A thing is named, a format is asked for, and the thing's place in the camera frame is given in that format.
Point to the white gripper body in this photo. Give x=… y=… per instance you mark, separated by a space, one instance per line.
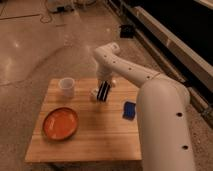
x=104 y=74

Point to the wooden table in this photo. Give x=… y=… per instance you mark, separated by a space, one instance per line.
x=102 y=135

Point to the black box on floor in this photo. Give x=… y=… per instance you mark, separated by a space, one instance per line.
x=127 y=31

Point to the white equipment base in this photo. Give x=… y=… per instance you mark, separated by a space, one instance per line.
x=55 y=6

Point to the long metal rail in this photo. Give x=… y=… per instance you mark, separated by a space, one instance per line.
x=175 y=57

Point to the white ceramic cup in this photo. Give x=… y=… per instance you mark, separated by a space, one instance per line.
x=67 y=86

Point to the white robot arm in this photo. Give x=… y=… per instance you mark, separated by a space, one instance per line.
x=161 y=111

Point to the orange plate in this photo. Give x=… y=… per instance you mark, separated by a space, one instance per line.
x=60 y=124

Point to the blue sponge block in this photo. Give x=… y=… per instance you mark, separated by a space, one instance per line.
x=129 y=110

